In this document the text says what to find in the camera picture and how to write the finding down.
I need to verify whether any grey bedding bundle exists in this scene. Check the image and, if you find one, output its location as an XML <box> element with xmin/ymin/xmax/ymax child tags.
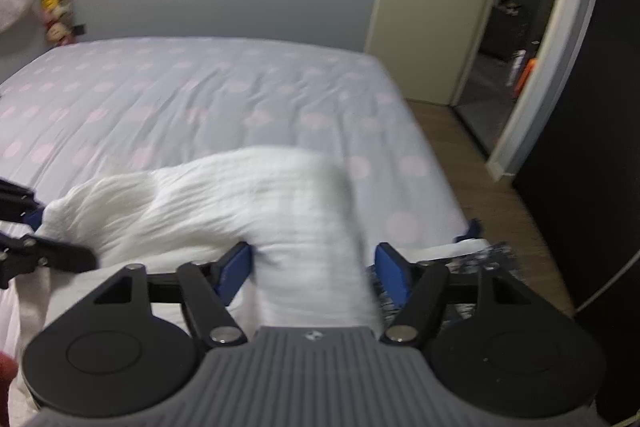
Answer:
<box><xmin>0</xmin><ymin>0</ymin><xmax>35</xmax><ymax>32</ymax></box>

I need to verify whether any cream door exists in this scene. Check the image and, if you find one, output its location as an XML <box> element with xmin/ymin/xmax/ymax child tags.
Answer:
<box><xmin>364</xmin><ymin>0</ymin><xmax>513</xmax><ymax>108</ymax></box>

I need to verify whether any dark hallway cabinet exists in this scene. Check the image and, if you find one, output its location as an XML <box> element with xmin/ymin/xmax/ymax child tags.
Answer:
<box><xmin>477</xmin><ymin>0</ymin><xmax>543</xmax><ymax>58</ymax></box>

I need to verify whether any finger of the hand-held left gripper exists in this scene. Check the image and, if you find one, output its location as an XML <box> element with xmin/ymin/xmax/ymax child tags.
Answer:
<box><xmin>0</xmin><ymin>179</ymin><xmax>46</xmax><ymax>228</ymax></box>
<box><xmin>0</xmin><ymin>231</ymin><xmax>99</xmax><ymax>290</ymax></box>

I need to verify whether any dark red cloth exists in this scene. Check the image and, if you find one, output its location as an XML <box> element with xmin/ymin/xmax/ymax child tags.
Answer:
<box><xmin>0</xmin><ymin>352</ymin><xmax>18</xmax><ymax>410</ymax></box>

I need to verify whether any dark printed cloth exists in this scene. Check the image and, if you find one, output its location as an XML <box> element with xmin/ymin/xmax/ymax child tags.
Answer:
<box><xmin>367</xmin><ymin>241</ymin><xmax>523</xmax><ymax>325</ymax></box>

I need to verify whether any white bottle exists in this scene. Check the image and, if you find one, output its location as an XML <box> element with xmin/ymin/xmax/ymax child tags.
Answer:
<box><xmin>509</xmin><ymin>49</ymin><xmax>527</xmax><ymax>88</ymax></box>

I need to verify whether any white door frame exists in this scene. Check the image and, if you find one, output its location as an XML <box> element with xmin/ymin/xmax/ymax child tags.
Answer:
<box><xmin>487</xmin><ymin>0</ymin><xmax>613</xmax><ymax>180</ymax></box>

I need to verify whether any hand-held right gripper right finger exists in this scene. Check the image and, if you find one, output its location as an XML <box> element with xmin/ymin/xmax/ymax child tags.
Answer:
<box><xmin>375</xmin><ymin>242</ymin><xmax>533</xmax><ymax>349</ymax></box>

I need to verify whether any white cable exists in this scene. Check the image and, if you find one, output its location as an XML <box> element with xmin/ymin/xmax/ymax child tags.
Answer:
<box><xmin>575</xmin><ymin>249</ymin><xmax>640</xmax><ymax>314</ymax></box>

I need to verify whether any black wardrobe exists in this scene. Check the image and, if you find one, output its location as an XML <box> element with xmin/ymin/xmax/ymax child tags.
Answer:
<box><xmin>515</xmin><ymin>0</ymin><xmax>640</xmax><ymax>423</ymax></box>

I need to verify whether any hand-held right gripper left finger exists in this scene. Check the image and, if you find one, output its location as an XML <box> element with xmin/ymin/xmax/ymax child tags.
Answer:
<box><xmin>92</xmin><ymin>241</ymin><xmax>256</xmax><ymax>345</ymax></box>

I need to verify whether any bed with pink-dotted sheet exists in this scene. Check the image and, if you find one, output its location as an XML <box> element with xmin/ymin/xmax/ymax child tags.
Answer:
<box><xmin>0</xmin><ymin>36</ymin><xmax>493</xmax><ymax>427</ymax></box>

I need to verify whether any white crinkled garment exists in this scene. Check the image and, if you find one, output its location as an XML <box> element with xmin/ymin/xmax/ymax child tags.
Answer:
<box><xmin>10</xmin><ymin>146</ymin><xmax>383</xmax><ymax>333</ymax></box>

